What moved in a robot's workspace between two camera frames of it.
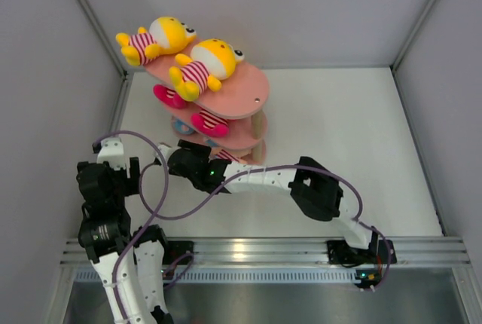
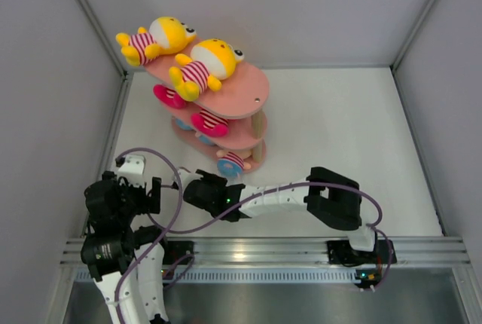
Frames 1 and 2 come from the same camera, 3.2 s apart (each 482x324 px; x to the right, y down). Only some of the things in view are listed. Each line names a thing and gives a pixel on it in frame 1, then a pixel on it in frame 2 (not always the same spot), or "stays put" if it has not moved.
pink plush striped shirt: (169, 96) stays put
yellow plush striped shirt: (211, 61) stays put
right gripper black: (197, 149) to (208, 178)
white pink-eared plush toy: (210, 123) stays put
